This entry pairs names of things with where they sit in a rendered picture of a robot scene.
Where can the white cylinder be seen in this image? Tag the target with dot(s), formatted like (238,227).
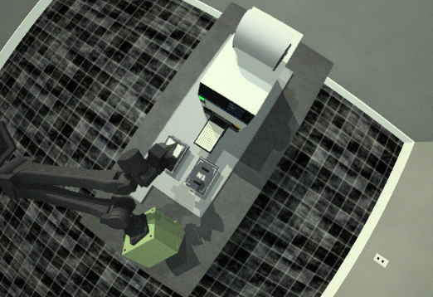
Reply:
(261,38)

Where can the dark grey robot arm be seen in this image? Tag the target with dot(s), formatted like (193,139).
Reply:
(34,177)

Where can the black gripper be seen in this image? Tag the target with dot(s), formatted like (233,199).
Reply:
(171,157)

